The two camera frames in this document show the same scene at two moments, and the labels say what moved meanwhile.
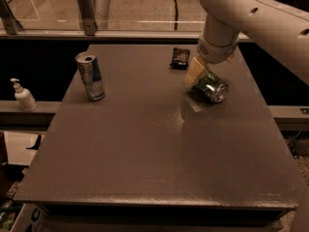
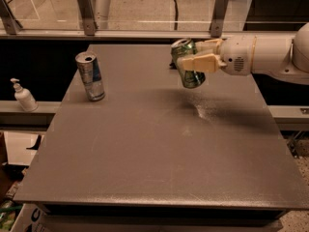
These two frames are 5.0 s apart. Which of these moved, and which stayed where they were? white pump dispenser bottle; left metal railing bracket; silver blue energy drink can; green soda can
Moved: green soda can
Stayed: silver blue energy drink can; left metal railing bracket; white pump dispenser bottle
